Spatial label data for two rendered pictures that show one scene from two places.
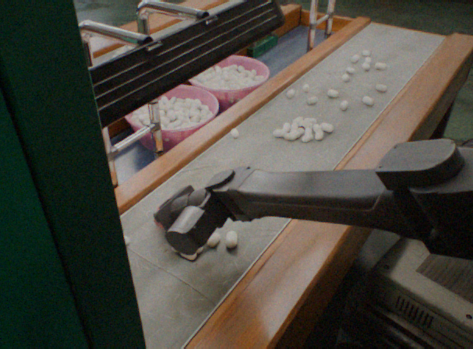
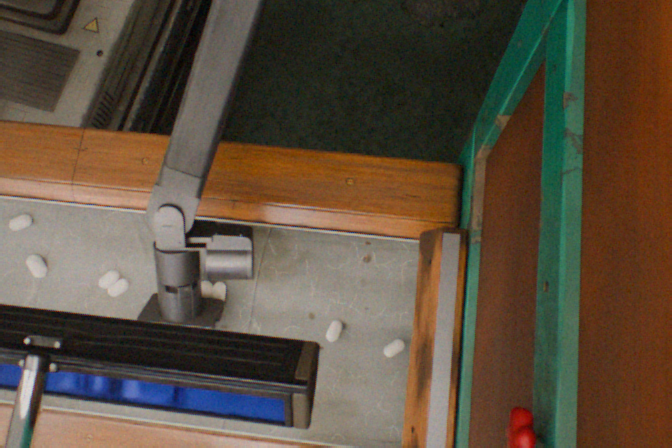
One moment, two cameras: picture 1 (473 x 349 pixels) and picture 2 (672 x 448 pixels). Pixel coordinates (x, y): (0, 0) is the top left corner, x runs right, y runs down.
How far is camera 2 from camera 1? 0.59 m
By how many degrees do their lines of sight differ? 58
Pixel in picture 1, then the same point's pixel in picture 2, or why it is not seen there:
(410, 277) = (66, 116)
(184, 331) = (314, 241)
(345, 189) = (251, 2)
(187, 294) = (272, 263)
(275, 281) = (221, 175)
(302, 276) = not seen: hidden behind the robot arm
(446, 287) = (65, 79)
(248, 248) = not seen: hidden behind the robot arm
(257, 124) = not seen: outside the picture
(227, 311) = (281, 202)
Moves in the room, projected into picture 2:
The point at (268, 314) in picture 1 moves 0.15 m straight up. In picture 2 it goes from (265, 164) to (247, 129)
